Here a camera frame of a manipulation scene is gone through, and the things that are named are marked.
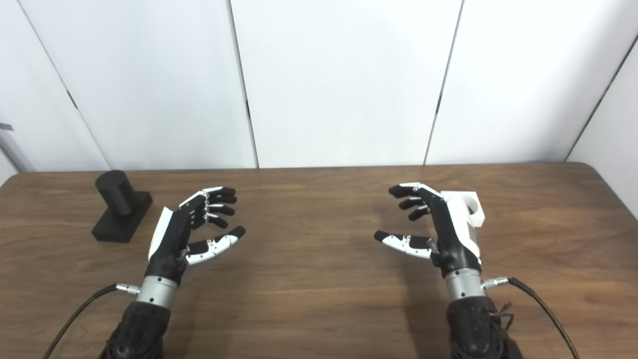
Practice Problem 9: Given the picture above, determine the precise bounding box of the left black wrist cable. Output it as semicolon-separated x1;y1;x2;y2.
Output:
42;283;141;359

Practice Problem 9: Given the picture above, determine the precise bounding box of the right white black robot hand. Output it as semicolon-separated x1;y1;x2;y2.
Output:
374;182;483;278

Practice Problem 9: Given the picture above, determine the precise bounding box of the grey wall corner post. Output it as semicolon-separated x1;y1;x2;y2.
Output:
0;122;35;173

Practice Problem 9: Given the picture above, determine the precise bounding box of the black peg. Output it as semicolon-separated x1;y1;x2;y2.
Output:
91;170;154;244

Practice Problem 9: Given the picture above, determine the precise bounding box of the white square piece with hole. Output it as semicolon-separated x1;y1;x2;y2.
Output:
441;191;485;228

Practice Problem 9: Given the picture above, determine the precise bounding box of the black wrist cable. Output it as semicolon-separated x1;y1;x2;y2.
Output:
42;283;141;359
482;277;581;359

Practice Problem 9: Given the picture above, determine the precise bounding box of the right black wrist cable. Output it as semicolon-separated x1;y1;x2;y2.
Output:
482;277;581;359

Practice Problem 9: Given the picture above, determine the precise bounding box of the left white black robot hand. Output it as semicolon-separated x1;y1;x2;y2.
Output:
145;186;246;286

